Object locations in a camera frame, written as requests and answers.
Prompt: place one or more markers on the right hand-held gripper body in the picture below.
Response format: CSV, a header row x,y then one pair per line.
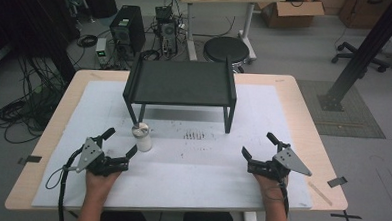
x,y
288,160

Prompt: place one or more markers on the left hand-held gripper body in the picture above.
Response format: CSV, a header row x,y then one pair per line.
x,y
90,152

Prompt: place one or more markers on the white plastic bottle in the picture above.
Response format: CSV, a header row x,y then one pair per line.
x,y
143,140

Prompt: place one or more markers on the person's left hand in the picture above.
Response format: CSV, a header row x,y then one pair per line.
x,y
99,183

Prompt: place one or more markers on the person's right hand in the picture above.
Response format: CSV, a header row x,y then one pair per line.
x,y
271,189

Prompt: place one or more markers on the light wooden table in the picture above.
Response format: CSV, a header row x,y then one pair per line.
x,y
54,131

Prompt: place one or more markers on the black tape strip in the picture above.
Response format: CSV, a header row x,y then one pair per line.
x,y
30,159
337,182

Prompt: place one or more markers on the white foam mat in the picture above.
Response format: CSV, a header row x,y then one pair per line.
x,y
194,177

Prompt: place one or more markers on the dark grey floor mat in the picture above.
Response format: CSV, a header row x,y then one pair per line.
x,y
347,123

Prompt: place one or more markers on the black tape cross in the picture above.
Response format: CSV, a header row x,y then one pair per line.
x,y
346,216

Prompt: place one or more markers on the grey box with green light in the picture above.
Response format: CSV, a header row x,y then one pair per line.
x,y
100,51

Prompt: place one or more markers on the black metal shelf rack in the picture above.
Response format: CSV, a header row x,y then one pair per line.
x,y
181,83

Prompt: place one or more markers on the black round stool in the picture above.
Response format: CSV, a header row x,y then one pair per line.
x,y
226,49

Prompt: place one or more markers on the large black computer tower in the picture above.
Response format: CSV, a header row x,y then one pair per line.
x,y
127,29

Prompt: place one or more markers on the black office chair base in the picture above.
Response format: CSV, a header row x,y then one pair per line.
x,y
350,54

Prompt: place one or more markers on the small black computer tower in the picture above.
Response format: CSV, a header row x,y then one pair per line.
x,y
168,36

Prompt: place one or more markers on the open cardboard box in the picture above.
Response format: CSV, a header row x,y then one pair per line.
x,y
293,14

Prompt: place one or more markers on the dark curtain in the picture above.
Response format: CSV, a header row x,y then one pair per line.
x,y
31,20

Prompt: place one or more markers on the black metal frame beam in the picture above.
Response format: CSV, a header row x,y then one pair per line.
x,y
363,51

